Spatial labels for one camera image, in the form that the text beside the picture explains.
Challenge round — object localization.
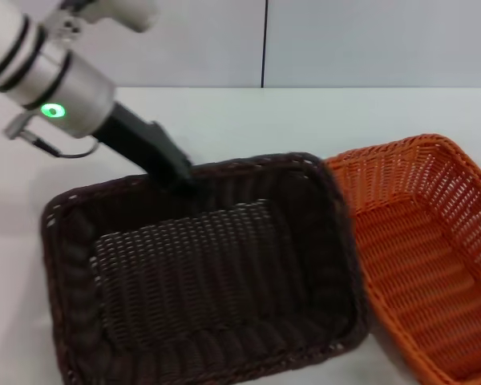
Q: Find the dark brown wicker basket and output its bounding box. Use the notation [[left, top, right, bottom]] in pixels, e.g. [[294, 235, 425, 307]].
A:
[[39, 151, 372, 385]]

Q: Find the orange wicker basket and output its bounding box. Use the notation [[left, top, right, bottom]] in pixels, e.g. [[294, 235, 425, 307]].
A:
[[324, 133, 481, 385]]

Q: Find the grey left wrist cable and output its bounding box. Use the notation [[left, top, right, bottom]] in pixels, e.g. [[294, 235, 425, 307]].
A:
[[3, 111, 102, 158]]

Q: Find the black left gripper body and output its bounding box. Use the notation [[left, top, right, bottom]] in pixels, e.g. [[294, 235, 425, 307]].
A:
[[91, 102, 158, 178]]

